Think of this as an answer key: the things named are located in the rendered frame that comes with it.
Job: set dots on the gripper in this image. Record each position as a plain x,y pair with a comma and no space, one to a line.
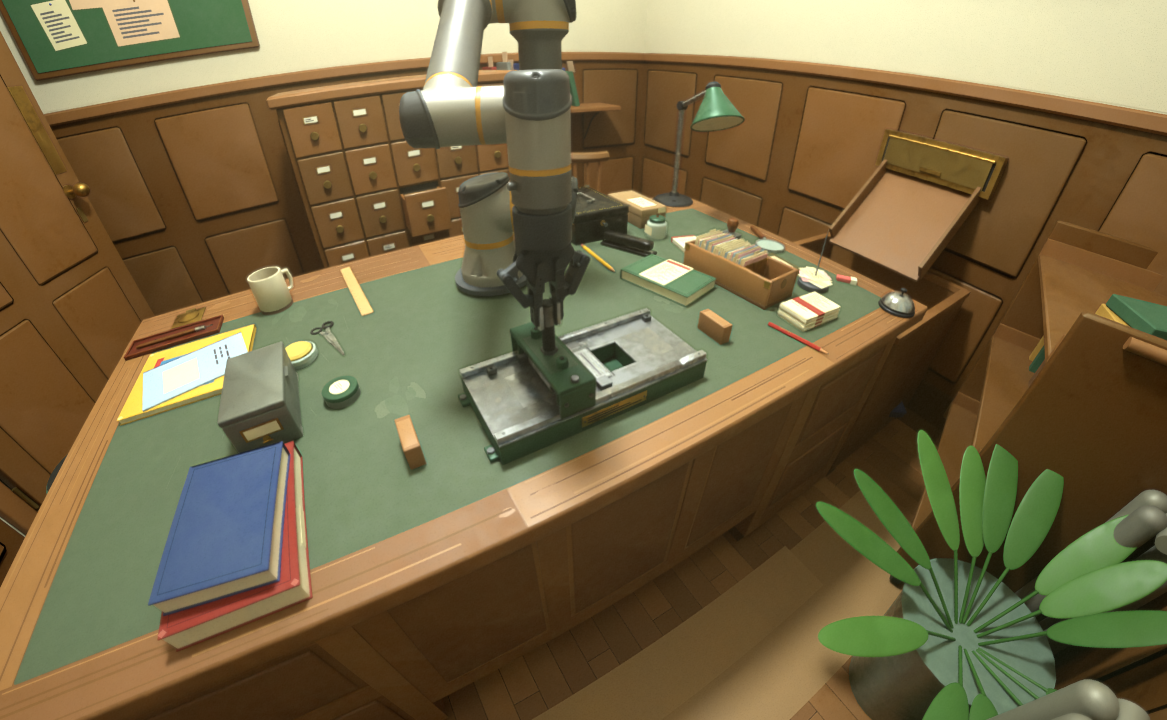
544,238

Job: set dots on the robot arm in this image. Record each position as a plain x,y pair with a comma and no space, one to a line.
538,130

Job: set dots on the green imprinter carriage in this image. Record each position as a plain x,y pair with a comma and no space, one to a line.
563,385

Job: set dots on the small brass plate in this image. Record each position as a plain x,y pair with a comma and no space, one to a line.
189,318

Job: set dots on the yellow pencil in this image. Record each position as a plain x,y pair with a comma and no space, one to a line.
598,258

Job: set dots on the black box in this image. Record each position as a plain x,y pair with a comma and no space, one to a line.
598,215

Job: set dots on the black stapler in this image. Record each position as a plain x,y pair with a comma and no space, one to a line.
628,243

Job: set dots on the tan wooden box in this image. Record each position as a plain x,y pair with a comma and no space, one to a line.
638,205

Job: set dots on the white ink bottle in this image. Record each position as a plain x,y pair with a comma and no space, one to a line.
656,228

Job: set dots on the wooden tiered stand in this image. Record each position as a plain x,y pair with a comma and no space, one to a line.
591,158

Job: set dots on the green book with white label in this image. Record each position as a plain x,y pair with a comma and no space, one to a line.
688,288

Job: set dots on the orange wooden block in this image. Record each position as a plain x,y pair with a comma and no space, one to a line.
410,443
715,325

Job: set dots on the wooden ruler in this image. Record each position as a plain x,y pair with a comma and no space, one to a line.
356,290

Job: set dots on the wooden card tray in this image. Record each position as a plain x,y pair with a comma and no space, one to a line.
743,280

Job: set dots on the wooden card catalogue cabinet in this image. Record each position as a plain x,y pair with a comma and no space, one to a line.
363,170

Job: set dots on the grey scissors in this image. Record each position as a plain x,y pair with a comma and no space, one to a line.
329,337

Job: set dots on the green round dish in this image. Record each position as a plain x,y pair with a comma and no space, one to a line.
770,244

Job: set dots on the green tape roll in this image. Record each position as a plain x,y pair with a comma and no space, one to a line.
341,392

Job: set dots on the green desk lamp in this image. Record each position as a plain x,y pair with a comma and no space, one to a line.
718,110

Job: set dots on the yellow round sponge dish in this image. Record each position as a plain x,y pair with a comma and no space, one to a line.
301,352

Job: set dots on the red pencil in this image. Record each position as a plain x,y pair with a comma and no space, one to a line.
796,337

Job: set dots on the white card stack red band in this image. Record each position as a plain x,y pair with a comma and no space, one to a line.
808,310

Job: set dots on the paper spike with notes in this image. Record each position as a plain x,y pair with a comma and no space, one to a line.
815,278

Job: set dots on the white mug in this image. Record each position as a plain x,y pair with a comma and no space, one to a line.
268,288

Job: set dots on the wooden desk with green top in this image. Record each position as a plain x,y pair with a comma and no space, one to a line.
393,520

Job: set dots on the grey metal box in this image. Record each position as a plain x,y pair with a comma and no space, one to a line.
258,395

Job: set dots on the dark desk bell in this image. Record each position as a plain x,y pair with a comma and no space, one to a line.
896,305

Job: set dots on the wooden slanted chute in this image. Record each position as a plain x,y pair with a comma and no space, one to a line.
893,220

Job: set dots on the red book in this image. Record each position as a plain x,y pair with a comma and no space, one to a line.
295,540

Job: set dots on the light blue paper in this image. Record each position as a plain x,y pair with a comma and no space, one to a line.
188,372

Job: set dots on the dark red pen tray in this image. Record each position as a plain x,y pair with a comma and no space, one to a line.
173,338

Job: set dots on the blue book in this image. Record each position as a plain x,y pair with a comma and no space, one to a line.
223,525

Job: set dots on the yellow folder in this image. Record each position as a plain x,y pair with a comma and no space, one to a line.
138,405

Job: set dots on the green notice board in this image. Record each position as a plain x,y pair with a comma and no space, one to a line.
193,25

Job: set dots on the wooden panelled door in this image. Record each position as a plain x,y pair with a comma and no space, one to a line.
3,200

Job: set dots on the wooden lectern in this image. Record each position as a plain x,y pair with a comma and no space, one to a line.
1093,420

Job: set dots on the green potted plant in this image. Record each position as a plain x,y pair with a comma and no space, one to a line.
983,640

